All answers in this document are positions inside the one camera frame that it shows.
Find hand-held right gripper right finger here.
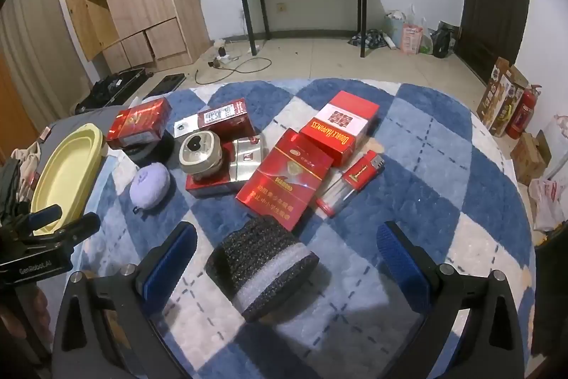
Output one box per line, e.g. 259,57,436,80
376,221,524,379

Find clear and red lighter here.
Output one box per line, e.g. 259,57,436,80
316,177,361,219

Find checked cloth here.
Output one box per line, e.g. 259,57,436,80
347,29,391,50

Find dark door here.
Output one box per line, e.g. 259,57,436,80
458,0,531,86

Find beige clothes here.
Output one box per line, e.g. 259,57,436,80
11,141,43,202

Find purple round pouch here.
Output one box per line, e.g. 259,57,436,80
129,163,170,213

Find colourful printed cardboard box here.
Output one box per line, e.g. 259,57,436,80
477,57,529,137

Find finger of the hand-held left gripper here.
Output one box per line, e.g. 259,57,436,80
13,204,64,235
31,211,102,250

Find red carton with white band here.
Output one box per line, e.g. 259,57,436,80
299,90,381,167

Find pale blue bin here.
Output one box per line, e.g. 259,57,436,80
384,10,406,47

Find dark clothes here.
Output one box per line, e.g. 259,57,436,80
0,163,29,224

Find black tray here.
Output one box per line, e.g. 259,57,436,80
143,72,187,100

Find red box with white label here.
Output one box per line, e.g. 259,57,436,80
197,98,257,142

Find yellow plastic basin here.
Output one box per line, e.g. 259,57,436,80
30,123,105,237

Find red and silver box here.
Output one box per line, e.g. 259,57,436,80
185,135,267,199

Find beige curtain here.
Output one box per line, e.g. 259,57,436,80
0,0,89,131

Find glossy red carton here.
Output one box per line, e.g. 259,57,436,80
235,128,334,234

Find red box with gold pattern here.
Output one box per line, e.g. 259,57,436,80
106,98,173,150

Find blue white checked blanket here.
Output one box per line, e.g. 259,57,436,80
66,78,535,379

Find brown cardboard box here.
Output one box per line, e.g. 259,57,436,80
510,130,552,186

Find white plastic bag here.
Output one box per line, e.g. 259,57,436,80
541,115,568,180
528,177,568,233

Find grey bed sheet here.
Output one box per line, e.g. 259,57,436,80
40,92,171,318

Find orange wooden door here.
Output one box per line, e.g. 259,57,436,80
0,50,38,167

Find black case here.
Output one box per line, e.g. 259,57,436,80
75,68,147,115

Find red fire extinguisher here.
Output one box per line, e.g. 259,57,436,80
506,85,542,140

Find pink bag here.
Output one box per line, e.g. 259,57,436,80
400,23,424,55

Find black bag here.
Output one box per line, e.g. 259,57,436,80
431,21,458,59

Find white power strip with cable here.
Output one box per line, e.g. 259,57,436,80
195,44,272,86

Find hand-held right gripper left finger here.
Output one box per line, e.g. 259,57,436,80
52,221,198,379

